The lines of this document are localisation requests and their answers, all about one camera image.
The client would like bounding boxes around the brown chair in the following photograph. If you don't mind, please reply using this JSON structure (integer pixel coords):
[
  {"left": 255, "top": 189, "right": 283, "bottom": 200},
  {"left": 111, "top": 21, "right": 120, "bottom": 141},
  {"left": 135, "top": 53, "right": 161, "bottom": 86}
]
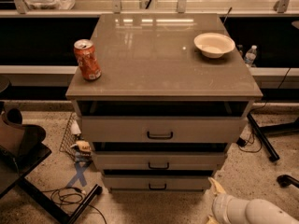
[{"left": 0, "top": 107, "right": 47, "bottom": 161}]

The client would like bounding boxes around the white bowl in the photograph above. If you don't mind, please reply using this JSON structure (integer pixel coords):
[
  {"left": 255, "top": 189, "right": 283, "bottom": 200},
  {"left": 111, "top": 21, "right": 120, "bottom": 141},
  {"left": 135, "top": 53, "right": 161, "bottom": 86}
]
[{"left": 193, "top": 33, "right": 235, "bottom": 59}]

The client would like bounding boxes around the black table leg left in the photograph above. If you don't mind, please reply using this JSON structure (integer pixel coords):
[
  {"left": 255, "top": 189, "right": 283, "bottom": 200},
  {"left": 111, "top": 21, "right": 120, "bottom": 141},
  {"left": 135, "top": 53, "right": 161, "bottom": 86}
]
[{"left": 18, "top": 178, "right": 103, "bottom": 224}]

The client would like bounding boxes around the blue tape cross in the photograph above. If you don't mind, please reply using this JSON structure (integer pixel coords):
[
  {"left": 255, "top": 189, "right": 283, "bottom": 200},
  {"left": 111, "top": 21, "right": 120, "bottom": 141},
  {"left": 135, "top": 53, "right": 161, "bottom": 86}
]
[{"left": 66, "top": 161, "right": 91, "bottom": 187}]

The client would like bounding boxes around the black stand leg right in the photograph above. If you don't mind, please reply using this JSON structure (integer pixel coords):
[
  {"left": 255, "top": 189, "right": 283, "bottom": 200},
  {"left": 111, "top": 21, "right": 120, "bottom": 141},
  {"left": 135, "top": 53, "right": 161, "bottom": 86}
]
[{"left": 248, "top": 113, "right": 280, "bottom": 162}]

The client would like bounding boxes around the black caster foot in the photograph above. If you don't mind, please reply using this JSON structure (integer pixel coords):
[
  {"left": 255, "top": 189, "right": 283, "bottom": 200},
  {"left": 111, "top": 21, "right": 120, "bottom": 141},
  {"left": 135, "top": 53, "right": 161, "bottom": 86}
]
[{"left": 277, "top": 175, "right": 299, "bottom": 188}]

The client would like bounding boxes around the black floor cable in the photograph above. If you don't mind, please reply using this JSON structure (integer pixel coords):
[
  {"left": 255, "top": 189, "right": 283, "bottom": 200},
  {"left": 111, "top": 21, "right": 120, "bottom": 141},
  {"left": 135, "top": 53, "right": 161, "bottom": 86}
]
[{"left": 40, "top": 186, "right": 108, "bottom": 224}]

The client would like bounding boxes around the grey bottom drawer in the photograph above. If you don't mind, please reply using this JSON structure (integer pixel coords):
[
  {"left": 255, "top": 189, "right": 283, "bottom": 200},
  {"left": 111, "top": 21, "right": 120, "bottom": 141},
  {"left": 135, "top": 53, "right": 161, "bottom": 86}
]
[{"left": 102, "top": 170, "right": 213, "bottom": 191}]

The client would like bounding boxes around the wire mesh basket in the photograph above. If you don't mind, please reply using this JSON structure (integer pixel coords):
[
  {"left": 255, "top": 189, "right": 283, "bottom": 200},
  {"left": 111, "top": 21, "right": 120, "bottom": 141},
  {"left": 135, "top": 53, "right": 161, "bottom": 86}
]
[{"left": 59, "top": 113, "right": 76, "bottom": 161}]

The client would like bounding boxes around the small snack package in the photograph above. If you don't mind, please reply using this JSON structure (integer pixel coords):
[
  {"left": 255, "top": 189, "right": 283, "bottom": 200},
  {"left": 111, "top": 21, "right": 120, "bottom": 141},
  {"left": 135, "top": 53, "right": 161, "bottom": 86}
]
[{"left": 70, "top": 140, "right": 92, "bottom": 162}]

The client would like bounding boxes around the clear water bottle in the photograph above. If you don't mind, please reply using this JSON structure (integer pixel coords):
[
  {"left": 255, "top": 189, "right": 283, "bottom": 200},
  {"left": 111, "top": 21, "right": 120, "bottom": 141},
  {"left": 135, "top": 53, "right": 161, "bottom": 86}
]
[{"left": 244, "top": 45, "right": 257, "bottom": 67}]

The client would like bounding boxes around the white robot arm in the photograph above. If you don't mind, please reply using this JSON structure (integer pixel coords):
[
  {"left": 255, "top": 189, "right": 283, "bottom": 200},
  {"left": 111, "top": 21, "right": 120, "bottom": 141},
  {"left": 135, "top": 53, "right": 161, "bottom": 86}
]
[{"left": 206, "top": 177, "right": 299, "bottom": 224}]

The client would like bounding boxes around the orange soda can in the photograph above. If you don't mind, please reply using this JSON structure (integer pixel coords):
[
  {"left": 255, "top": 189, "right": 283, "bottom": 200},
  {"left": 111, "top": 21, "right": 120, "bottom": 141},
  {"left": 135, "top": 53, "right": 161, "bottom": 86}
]
[{"left": 74, "top": 39, "right": 101, "bottom": 81}]

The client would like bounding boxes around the grey middle drawer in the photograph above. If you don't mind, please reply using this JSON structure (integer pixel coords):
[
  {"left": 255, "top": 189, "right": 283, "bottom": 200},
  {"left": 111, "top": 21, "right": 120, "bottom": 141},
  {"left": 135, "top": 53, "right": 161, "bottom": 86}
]
[{"left": 93, "top": 142, "right": 227, "bottom": 171}]

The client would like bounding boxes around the grey drawer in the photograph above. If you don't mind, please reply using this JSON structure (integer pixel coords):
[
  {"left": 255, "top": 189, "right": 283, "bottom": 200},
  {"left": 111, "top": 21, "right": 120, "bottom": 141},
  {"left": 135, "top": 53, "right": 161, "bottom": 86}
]
[
  {"left": 93, "top": 142, "right": 227, "bottom": 171},
  {"left": 76, "top": 100, "right": 250, "bottom": 144},
  {"left": 102, "top": 170, "right": 213, "bottom": 191}
]

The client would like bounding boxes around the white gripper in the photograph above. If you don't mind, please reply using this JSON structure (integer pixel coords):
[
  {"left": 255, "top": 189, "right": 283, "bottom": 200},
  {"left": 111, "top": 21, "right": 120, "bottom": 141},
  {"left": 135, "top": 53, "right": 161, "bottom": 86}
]
[{"left": 208, "top": 177, "right": 233, "bottom": 224}]

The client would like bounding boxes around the grey drawer cabinet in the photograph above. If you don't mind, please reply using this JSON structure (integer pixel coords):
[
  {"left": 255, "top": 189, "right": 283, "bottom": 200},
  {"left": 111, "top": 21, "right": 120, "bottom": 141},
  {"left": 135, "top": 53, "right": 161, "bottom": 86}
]
[{"left": 64, "top": 12, "right": 263, "bottom": 194}]

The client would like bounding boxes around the grey top drawer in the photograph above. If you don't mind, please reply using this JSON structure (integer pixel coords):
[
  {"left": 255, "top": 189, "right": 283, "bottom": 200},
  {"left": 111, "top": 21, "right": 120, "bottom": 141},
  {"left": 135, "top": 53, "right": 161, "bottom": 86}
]
[{"left": 76, "top": 100, "right": 250, "bottom": 144}]

